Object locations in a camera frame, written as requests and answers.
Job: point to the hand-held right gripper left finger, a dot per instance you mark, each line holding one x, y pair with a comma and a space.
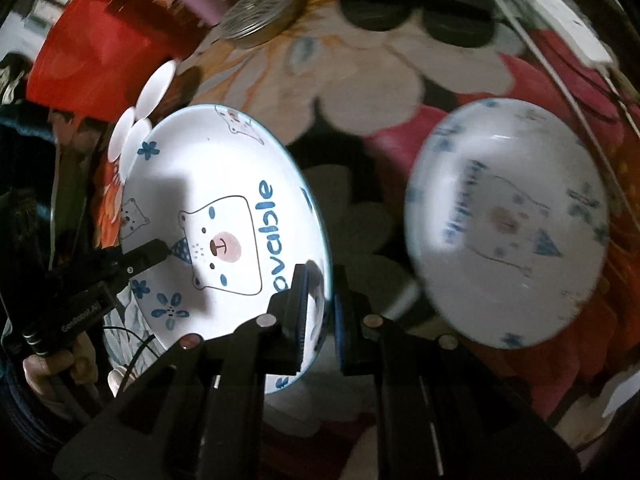
295, 320

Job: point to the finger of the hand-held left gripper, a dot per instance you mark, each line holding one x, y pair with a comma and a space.
147, 257

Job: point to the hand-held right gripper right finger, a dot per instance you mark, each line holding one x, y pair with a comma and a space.
350, 330

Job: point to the bear plate with left hat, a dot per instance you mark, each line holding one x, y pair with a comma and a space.
215, 170

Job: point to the bear plate with hat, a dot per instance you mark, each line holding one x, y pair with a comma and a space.
215, 170
505, 280

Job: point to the white bowl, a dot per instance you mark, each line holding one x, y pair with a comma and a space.
157, 85
122, 132
137, 142

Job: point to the bear plate with right hat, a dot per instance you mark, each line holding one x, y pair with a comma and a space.
505, 280

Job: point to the person's left hand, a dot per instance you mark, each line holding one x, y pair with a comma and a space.
50, 375

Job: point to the red fabric bag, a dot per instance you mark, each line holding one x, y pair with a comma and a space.
100, 50

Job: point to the floral mat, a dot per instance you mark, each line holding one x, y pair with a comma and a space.
360, 110

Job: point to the perforated metal lid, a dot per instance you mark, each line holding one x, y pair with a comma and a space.
255, 15

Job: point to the black slipper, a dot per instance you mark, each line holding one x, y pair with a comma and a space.
460, 27
380, 12

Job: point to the white power strip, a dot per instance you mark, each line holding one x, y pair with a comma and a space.
570, 25

